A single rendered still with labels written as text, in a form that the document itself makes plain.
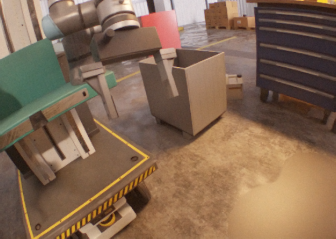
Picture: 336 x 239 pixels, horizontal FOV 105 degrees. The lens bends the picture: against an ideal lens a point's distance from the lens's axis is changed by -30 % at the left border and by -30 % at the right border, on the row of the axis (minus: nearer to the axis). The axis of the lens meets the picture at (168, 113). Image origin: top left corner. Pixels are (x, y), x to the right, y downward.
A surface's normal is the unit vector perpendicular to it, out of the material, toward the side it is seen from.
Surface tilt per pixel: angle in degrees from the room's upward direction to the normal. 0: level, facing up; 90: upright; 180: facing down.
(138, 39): 67
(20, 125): 90
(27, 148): 90
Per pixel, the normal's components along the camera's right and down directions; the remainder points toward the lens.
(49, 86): 0.70, 0.26
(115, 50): 0.53, -0.07
